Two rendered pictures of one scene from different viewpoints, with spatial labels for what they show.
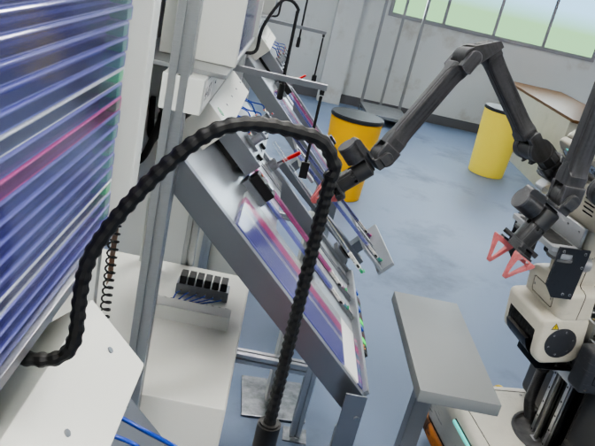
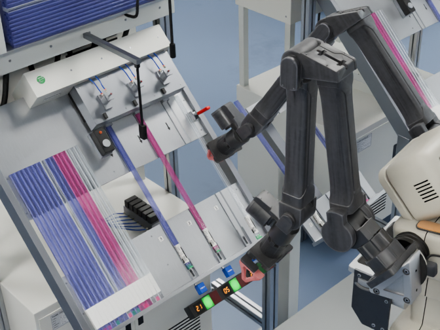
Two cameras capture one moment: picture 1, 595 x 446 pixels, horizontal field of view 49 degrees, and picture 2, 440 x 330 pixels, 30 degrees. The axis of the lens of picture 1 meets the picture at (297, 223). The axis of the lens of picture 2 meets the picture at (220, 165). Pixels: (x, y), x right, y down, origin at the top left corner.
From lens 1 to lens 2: 1.95 m
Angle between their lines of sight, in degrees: 47
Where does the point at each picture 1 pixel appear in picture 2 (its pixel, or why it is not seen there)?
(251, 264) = (10, 207)
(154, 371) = (27, 270)
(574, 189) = (287, 207)
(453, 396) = not seen: outside the picture
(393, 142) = (254, 113)
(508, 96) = (382, 75)
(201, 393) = (35, 296)
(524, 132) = (408, 120)
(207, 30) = not seen: outside the picture
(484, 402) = not seen: outside the picture
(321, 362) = (61, 300)
